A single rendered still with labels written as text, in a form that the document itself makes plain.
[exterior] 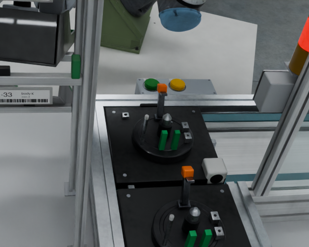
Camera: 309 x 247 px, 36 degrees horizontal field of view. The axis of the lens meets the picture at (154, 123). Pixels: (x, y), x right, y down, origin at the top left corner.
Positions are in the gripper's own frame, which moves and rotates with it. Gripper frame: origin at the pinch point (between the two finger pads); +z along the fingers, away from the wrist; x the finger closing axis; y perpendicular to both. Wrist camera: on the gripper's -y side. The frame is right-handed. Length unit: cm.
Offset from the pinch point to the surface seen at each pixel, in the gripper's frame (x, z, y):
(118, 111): -14.5, 7.0, 30.1
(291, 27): -144, -165, 219
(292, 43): -140, -143, 208
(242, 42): -56, -40, 65
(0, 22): 3.5, 16.8, -16.9
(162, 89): -23.7, 4.9, 20.7
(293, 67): -43.8, 10.6, -4.5
